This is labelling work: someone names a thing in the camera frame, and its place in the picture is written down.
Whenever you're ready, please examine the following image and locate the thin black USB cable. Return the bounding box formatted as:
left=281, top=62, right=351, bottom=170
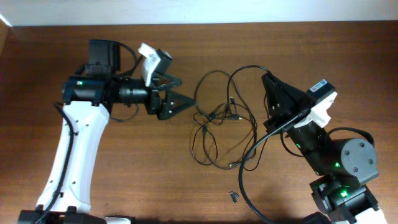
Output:
left=192, top=65, right=271, bottom=172

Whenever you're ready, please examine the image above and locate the black right camera cable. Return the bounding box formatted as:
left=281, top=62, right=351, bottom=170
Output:
left=238, top=108, right=376, bottom=224

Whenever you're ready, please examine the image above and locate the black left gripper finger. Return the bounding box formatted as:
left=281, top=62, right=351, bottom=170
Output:
left=152, top=73, right=182, bottom=91
left=160, top=90, right=195, bottom=120

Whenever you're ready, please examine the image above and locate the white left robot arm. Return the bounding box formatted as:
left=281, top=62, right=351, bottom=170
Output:
left=18, top=39, right=194, bottom=224

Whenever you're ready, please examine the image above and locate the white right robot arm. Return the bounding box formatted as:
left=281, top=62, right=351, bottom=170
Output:
left=262, top=72, right=386, bottom=223

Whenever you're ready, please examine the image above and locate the small black USB adapter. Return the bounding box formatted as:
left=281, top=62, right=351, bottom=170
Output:
left=229, top=191, right=239, bottom=203

